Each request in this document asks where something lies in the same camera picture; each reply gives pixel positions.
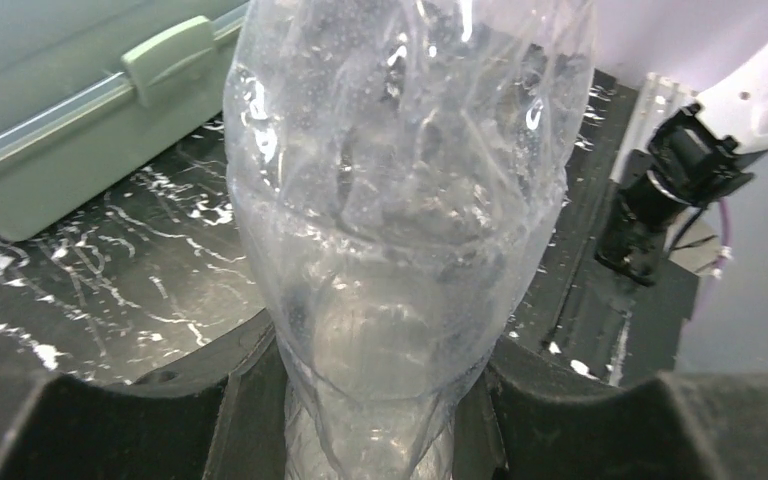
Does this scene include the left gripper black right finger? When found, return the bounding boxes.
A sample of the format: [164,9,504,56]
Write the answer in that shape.
[456,337,768,479]

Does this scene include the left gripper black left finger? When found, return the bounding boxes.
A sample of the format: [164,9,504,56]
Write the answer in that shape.
[0,312,285,479]

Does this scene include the clear plastic bottle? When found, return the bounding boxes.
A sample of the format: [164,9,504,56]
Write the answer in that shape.
[223,1,596,479]

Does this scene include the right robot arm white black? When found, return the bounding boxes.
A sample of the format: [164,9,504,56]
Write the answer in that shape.
[595,41,768,286]

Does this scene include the translucent plastic storage box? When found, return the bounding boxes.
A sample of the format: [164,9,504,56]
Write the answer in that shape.
[0,1,247,241]

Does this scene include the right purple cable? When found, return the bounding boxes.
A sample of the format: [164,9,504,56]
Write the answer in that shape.
[711,198,736,280]

